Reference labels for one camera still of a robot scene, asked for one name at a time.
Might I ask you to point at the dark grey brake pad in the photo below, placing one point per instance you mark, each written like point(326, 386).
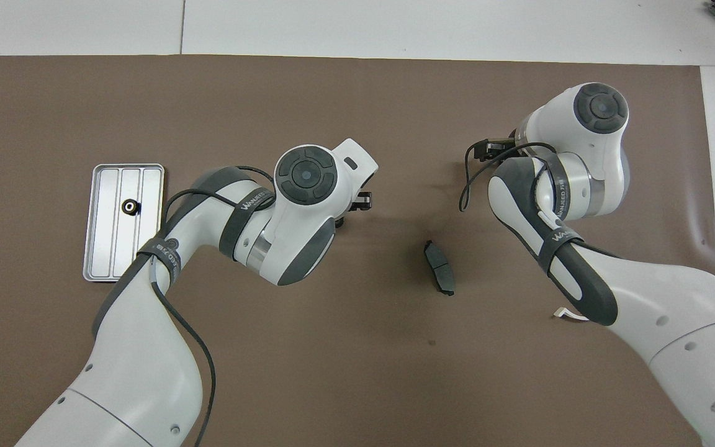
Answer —
point(439, 268)

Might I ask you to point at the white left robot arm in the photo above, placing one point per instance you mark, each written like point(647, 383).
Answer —
point(140, 347)

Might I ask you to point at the brown table mat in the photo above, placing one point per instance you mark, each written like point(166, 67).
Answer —
point(364, 112)

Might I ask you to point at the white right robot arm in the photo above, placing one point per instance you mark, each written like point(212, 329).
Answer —
point(661, 292)

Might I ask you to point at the white curved plastic bracket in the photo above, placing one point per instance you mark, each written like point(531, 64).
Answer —
point(561, 313)

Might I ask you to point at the silver metal tray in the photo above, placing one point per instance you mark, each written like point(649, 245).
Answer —
point(109, 248)

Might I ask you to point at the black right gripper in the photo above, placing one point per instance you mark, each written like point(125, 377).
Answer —
point(495, 150)

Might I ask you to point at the black bearing gear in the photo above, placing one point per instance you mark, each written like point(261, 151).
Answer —
point(129, 207)

